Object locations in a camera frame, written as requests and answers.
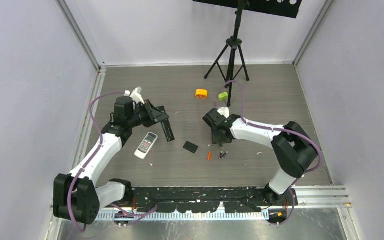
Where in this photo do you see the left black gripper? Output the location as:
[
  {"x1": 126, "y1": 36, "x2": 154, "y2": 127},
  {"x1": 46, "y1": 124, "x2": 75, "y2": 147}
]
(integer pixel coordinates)
[{"x1": 127, "y1": 100, "x2": 168, "y2": 129}]

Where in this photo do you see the orange battery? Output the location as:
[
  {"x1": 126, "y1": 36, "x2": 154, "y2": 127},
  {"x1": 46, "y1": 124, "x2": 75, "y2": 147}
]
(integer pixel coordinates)
[{"x1": 207, "y1": 151, "x2": 212, "y2": 161}]

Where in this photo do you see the black battery cover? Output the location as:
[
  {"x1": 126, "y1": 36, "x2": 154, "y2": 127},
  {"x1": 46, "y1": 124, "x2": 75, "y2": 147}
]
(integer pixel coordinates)
[{"x1": 183, "y1": 141, "x2": 199, "y2": 154}]

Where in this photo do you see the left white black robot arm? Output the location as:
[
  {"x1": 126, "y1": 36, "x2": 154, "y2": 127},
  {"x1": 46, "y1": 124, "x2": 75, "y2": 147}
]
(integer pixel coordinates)
[{"x1": 53, "y1": 96, "x2": 174, "y2": 226}]

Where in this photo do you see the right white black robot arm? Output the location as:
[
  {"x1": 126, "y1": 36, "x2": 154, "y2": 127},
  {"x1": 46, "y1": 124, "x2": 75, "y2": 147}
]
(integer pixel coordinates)
[{"x1": 203, "y1": 107, "x2": 322, "y2": 205}]

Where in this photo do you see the white remote control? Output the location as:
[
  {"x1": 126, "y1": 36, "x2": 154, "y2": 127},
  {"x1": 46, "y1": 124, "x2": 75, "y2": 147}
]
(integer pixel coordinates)
[{"x1": 134, "y1": 132, "x2": 159, "y2": 160}]

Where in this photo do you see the green block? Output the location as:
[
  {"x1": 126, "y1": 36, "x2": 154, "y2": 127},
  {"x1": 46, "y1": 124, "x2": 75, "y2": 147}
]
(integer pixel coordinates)
[{"x1": 217, "y1": 92, "x2": 229, "y2": 101}]

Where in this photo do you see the orange yellow plastic object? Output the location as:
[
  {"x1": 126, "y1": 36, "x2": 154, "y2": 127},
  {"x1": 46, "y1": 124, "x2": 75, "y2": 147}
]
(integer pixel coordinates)
[{"x1": 194, "y1": 89, "x2": 209, "y2": 99}]

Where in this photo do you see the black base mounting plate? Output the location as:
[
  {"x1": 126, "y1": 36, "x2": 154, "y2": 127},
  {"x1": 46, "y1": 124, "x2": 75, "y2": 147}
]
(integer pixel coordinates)
[{"x1": 114, "y1": 186, "x2": 298, "y2": 214}]

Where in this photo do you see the black tripod stand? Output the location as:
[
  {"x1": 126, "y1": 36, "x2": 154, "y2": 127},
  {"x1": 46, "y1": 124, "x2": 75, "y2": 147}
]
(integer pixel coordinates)
[{"x1": 203, "y1": 0, "x2": 250, "y2": 107}]

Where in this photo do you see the black perforated panel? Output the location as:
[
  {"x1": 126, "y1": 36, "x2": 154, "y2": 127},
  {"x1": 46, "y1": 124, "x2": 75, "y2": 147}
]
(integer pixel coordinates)
[{"x1": 193, "y1": 0, "x2": 303, "y2": 19}]

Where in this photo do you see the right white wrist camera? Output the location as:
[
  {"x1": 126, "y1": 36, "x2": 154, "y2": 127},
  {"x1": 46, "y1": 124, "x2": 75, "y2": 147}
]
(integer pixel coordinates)
[{"x1": 216, "y1": 107, "x2": 230, "y2": 119}]

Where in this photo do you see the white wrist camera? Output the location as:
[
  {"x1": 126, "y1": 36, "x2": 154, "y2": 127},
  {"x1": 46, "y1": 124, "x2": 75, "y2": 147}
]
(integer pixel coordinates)
[
  {"x1": 216, "y1": 107, "x2": 230, "y2": 119},
  {"x1": 124, "y1": 86, "x2": 145, "y2": 105}
]

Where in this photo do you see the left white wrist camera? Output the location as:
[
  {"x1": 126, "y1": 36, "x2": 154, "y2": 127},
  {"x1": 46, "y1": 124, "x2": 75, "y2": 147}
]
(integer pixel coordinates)
[{"x1": 124, "y1": 86, "x2": 145, "y2": 105}]

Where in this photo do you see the aluminium frame rail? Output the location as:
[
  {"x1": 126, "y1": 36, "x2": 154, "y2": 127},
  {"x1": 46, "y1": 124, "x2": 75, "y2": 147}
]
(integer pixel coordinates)
[{"x1": 94, "y1": 186, "x2": 352, "y2": 223}]

